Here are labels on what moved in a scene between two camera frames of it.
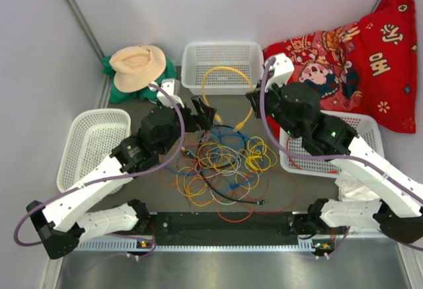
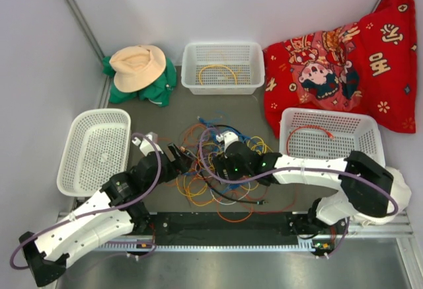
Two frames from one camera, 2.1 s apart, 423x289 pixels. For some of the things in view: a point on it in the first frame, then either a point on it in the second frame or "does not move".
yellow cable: [238, 126] -> [220, 65]
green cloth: [143, 94] does not move
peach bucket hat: [137, 67] does not move
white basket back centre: [198, 59] does not move
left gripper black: [203, 120] -> [181, 165]
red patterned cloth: [368, 67] does not move
